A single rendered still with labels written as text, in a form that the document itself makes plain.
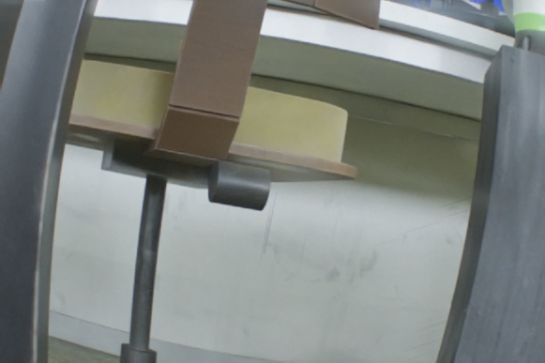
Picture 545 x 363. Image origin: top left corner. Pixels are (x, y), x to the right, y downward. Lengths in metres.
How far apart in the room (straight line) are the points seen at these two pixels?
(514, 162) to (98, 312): 1.56
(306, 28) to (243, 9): 0.73
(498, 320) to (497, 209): 0.17
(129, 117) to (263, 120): 0.14
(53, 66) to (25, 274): 0.09
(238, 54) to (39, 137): 0.47
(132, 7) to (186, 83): 0.76
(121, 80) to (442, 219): 1.72
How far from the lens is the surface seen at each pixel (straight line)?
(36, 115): 0.34
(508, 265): 1.15
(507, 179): 1.15
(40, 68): 0.34
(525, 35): 1.28
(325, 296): 2.39
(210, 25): 0.78
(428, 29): 1.49
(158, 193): 1.00
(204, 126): 0.79
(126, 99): 0.84
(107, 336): 2.40
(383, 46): 1.52
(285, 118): 0.87
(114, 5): 1.52
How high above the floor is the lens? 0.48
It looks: 5 degrees up
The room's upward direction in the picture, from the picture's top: 9 degrees clockwise
